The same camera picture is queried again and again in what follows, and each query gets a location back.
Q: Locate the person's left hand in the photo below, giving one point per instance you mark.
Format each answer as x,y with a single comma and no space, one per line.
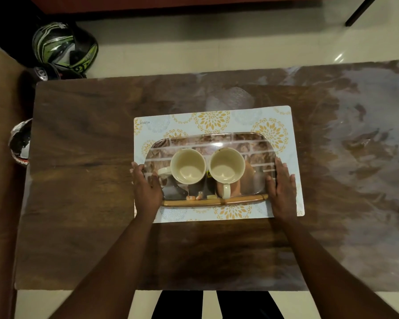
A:
148,192

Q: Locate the person's right hand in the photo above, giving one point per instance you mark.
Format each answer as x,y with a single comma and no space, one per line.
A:
282,192

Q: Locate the cream red-flowered mug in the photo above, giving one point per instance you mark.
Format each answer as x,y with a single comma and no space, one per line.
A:
188,169
226,167

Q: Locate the white gold-flowered placemat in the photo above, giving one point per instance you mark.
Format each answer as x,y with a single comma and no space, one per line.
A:
286,122

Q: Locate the person's right forearm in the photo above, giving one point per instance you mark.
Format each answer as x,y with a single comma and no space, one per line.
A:
329,272

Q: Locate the person's left forearm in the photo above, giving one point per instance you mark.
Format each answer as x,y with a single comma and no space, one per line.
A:
109,272

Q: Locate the person's black trousers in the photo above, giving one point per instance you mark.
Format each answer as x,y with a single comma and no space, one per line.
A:
176,305

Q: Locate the black white red helmet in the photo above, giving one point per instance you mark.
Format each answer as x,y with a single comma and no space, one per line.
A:
20,142

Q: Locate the brown wooden panel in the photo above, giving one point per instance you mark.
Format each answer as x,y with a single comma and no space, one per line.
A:
0,196

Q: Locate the glossy black helmet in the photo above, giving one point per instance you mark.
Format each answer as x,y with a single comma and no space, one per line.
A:
40,76

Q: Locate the green black helmet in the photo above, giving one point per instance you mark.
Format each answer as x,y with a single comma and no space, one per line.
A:
53,43

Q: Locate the red sofa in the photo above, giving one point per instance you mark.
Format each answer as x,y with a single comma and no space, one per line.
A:
153,3

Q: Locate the black backpack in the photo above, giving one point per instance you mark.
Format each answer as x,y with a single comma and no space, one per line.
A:
10,23

